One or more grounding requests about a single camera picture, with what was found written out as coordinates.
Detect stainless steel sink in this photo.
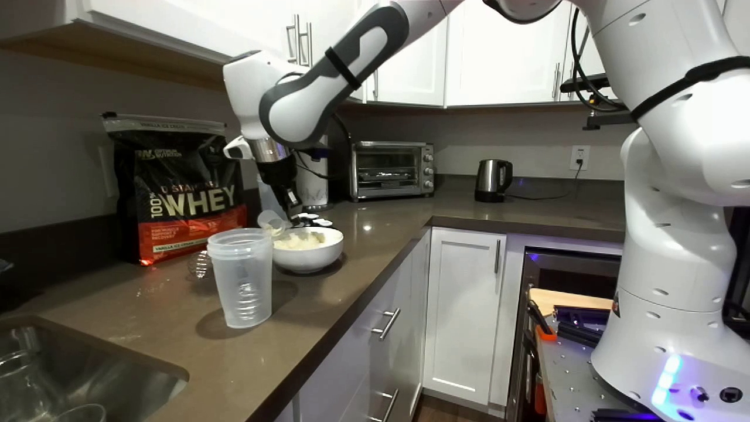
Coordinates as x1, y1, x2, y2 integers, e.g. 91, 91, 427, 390
0, 318, 189, 422

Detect clear plastic shaker cup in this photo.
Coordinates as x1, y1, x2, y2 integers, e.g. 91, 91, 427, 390
206, 228, 272, 331

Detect wall power outlet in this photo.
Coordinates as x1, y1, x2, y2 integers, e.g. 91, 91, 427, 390
570, 145, 591, 169

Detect black shaker lid white cap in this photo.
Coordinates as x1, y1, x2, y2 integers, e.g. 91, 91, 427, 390
296, 213, 334, 228

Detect wire whisk ball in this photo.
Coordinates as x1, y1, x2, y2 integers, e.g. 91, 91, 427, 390
189, 250, 212, 280

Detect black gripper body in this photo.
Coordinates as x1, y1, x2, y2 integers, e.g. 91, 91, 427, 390
258, 156, 299, 201

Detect white paper towel roll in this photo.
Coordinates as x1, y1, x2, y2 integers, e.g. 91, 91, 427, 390
299, 152, 329, 209

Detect black camera on stand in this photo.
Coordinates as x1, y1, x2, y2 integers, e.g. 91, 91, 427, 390
559, 72, 633, 132

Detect white bowl with powder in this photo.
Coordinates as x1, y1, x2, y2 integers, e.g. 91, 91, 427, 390
272, 228, 346, 275

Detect silver toaster oven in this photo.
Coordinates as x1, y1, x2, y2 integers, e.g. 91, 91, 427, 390
350, 141, 437, 201

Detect black whey protein bag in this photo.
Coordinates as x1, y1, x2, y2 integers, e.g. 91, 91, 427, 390
101, 113, 250, 268

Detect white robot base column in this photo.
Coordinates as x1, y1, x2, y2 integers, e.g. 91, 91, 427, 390
591, 81, 750, 422

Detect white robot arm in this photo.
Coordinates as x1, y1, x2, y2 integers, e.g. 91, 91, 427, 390
223, 0, 750, 206

